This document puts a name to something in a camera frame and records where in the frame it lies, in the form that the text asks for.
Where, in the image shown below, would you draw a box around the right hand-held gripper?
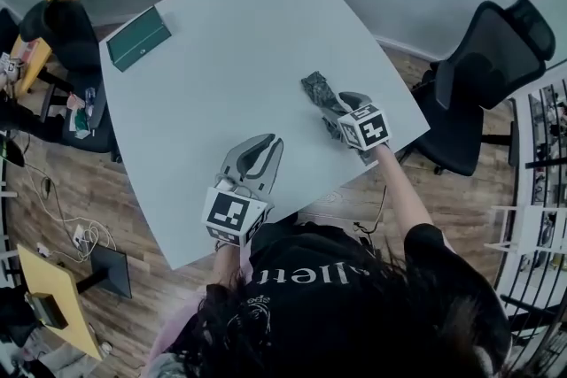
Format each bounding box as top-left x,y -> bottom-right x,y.
322,90 -> 393,167

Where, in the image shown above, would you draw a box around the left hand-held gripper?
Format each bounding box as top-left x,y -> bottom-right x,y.
201,133 -> 285,249

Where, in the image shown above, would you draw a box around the person's right forearm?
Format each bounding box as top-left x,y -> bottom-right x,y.
373,143 -> 436,238

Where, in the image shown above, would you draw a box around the person's left forearm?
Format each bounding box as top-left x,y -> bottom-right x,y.
211,241 -> 250,291

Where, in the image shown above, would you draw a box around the white table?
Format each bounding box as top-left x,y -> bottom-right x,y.
97,0 -> 431,271

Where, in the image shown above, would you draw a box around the black mesh office chair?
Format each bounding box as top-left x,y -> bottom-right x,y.
410,0 -> 557,177

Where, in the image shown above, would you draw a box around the person's black shirt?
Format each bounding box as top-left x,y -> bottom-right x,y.
207,220 -> 513,378

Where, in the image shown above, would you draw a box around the green rectangular box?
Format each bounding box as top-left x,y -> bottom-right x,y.
105,5 -> 173,73

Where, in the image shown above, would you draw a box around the pink garment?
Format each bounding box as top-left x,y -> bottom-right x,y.
145,285 -> 209,378

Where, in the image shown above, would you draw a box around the snack bags on chair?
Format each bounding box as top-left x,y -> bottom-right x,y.
65,87 -> 97,142

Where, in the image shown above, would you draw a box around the white power strip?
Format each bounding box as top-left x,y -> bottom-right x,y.
72,224 -> 91,250

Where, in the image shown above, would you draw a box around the black metal railing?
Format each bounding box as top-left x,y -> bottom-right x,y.
494,77 -> 567,378

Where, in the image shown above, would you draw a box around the white shelf stand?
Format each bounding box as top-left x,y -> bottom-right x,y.
484,204 -> 567,257

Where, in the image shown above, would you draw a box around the black chair with clutter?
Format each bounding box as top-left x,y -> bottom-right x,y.
19,0 -> 123,164

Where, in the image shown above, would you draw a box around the yellow table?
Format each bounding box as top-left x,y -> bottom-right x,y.
16,243 -> 104,363
9,0 -> 81,97

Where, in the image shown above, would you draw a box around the black device on table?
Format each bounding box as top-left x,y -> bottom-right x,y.
25,290 -> 70,331

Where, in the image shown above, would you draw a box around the black cable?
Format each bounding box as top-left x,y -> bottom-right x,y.
353,184 -> 390,235

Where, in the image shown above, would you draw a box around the black table base plate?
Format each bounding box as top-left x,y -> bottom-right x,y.
74,243 -> 134,300

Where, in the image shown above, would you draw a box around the white floor cable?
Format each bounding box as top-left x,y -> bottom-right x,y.
24,163 -> 117,266

